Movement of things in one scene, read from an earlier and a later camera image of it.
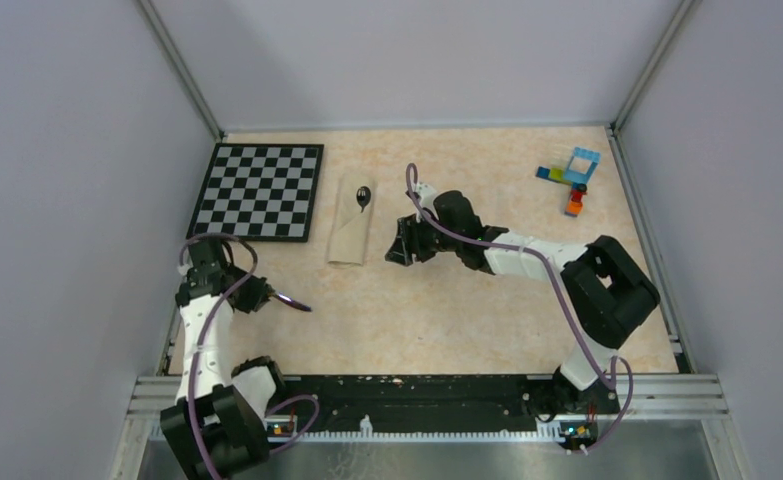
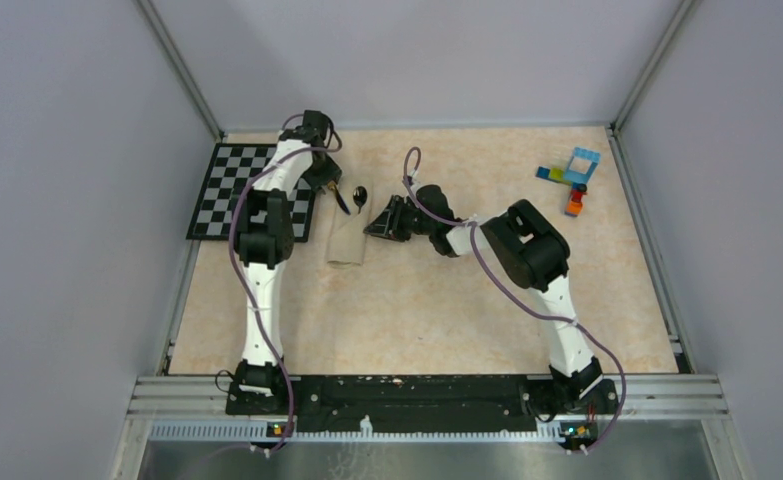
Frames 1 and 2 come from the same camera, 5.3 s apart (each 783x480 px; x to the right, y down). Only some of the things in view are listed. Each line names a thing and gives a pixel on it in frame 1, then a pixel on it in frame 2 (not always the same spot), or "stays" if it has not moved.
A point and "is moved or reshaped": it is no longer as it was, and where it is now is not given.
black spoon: x=363 y=195 stays
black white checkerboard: x=261 y=191 stays
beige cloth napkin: x=350 y=226 is moved or reshaped
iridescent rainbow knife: x=292 y=301 to x=333 y=185
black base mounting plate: x=338 y=403 stays
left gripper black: x=257 y=295 to x=331 y=172
